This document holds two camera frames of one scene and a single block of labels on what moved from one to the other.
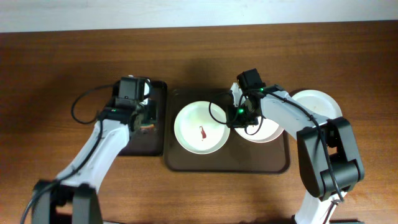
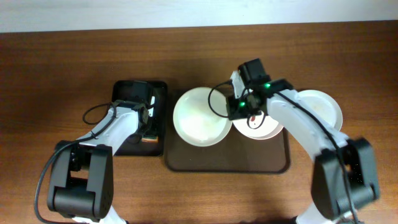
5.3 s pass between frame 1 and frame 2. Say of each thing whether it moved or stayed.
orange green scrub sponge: moved
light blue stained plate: stayed
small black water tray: stayed
